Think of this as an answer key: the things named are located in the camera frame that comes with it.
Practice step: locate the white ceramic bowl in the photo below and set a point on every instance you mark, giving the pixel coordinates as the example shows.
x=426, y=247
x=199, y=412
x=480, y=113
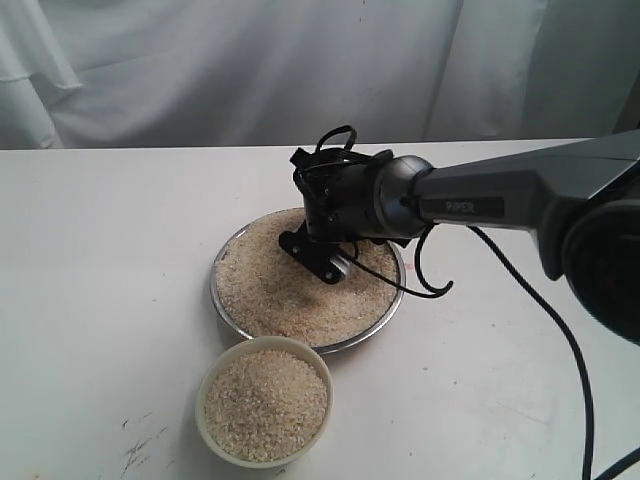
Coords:
x=259, y=344

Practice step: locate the rice heap on plate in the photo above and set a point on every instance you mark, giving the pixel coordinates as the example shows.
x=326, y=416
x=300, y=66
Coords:
x=270, y=295

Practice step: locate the round metal plate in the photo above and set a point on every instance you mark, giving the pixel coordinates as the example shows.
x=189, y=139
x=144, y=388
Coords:
x=310, y=320

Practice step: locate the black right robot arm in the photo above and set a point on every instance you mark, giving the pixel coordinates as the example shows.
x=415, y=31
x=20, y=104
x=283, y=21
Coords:
x=579, y=201

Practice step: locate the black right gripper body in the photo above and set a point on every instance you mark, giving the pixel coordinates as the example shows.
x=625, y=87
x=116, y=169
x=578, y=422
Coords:
x=340, y=190

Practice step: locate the white backdrop cloth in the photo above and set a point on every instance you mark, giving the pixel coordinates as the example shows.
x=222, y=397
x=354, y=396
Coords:
x=116, y=74

